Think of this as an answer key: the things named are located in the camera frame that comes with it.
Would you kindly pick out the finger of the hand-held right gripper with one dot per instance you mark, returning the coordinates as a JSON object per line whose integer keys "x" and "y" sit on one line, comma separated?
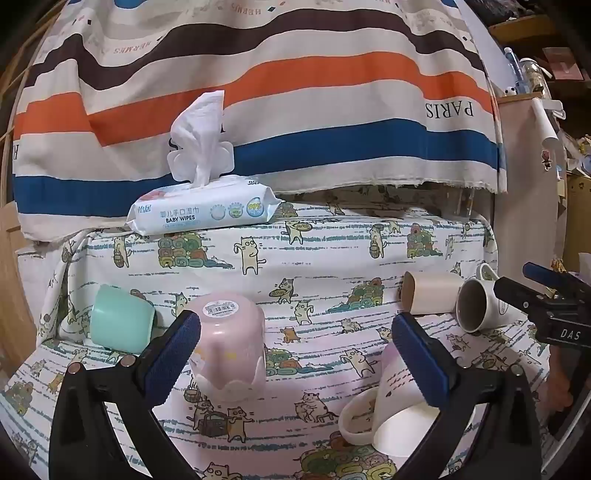
{"x": 519, "y": 295}
{"x": 545, "y": 276}

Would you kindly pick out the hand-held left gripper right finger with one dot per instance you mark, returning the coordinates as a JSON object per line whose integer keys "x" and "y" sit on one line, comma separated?
{"x": 424, "y": 364}

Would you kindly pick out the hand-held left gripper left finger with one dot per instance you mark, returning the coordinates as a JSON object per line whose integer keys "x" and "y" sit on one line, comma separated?
{"x": 171, "y": 351}

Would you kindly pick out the white mug with dark interior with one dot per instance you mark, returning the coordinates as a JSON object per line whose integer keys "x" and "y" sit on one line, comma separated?
{"x": 480, "y": 307}

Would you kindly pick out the white mug with pink print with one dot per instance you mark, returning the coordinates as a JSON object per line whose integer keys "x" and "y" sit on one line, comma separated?
{"x": 397, "y": 415}

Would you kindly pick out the pink plastic cup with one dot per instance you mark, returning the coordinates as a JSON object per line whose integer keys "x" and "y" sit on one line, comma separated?
{"x": 228, "y": 344}

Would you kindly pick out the mint green plastic cup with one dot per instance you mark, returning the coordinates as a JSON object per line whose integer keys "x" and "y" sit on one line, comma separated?
{"x": 121, "y": 319}

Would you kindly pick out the beige cup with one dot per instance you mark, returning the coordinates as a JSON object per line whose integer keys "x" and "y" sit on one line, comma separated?
{"x": 429, "y": 290}

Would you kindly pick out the beige cabinet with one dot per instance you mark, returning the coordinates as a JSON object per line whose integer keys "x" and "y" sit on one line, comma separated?
{"x": 526, "y": 194}

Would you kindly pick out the clear plastic container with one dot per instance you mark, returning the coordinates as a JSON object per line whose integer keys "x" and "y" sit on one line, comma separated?
{"x": 459, "y": 201}

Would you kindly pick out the cat printed cloth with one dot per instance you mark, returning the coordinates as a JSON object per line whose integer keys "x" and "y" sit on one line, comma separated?
{"x": 295, "y": 295}

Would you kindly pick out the baby wipes pack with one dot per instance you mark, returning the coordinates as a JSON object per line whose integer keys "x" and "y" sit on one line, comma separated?
{"x": 207, "y": 203}

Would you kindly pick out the white paper sheet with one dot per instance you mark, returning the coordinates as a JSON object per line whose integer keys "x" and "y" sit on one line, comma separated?
{"x": 545, "y": 122}

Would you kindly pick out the clear jar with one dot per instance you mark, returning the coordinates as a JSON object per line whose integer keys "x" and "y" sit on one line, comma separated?
{"x": 534, "y": 74}

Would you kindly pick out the bottle with blue cap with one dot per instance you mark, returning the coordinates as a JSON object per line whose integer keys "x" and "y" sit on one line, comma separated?
{"x": 515, "y": 69}

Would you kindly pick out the brown box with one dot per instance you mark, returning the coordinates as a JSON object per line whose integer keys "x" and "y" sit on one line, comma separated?
{"x": 563, "y": 62}

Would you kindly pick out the striped cloth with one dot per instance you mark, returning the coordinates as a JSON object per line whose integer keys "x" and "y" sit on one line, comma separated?
{"x": 258, "y": 92}

